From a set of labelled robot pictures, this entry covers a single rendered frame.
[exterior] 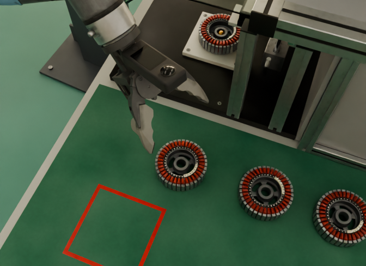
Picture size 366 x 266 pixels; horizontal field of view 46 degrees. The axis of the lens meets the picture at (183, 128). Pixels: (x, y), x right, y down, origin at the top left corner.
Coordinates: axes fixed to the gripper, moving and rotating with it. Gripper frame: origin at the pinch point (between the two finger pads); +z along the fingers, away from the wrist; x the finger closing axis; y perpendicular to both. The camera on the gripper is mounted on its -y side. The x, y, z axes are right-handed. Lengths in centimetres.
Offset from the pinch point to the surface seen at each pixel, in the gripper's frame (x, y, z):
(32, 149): 15, 119, 19
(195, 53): -23.6, 24.7, -0.8
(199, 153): -3.8, 9.1, 11.7
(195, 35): -28.1, 27.9, -3.5
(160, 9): -29, 39, -12
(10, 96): 7, 141, 0
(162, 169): 4.5, 11.3, 9.5
